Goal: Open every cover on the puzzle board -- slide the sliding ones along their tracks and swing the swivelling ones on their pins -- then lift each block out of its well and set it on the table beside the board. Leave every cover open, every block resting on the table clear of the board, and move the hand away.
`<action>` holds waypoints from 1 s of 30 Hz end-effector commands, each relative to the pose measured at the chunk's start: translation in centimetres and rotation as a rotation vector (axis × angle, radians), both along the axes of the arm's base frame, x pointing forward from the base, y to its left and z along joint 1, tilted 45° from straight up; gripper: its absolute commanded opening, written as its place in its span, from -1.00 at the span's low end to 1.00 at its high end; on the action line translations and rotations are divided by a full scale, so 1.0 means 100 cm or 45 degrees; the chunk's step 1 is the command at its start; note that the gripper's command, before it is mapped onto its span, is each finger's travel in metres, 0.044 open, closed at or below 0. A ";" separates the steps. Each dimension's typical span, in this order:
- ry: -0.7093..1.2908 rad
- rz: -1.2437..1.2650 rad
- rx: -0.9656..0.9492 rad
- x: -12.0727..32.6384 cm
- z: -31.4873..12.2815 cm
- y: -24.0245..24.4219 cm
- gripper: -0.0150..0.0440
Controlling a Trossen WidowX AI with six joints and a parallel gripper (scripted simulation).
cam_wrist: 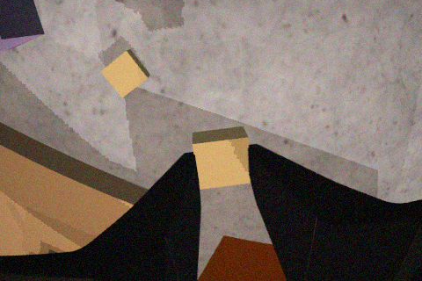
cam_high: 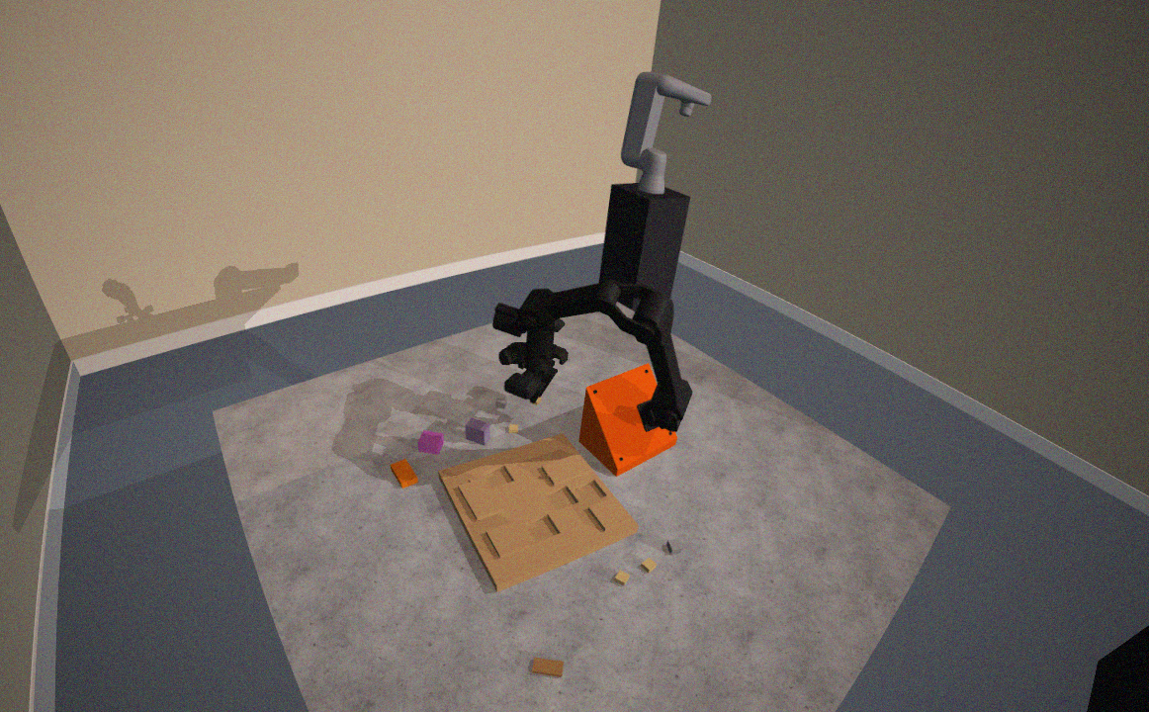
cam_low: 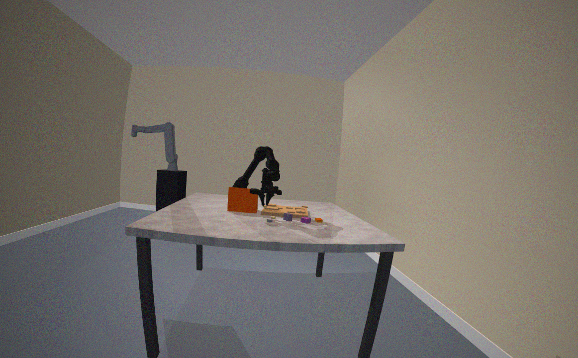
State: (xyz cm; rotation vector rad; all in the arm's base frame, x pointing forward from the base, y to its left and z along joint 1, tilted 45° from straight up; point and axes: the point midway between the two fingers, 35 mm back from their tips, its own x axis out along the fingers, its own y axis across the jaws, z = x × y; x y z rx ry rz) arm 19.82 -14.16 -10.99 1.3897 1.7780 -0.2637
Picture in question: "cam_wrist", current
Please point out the purple rectangular block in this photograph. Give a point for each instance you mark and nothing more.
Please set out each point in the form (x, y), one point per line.
(19, 23)

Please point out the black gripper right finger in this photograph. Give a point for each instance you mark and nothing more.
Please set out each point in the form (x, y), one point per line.
(324, 231)

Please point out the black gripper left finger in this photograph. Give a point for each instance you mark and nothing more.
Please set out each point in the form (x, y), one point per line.
(158, 239)

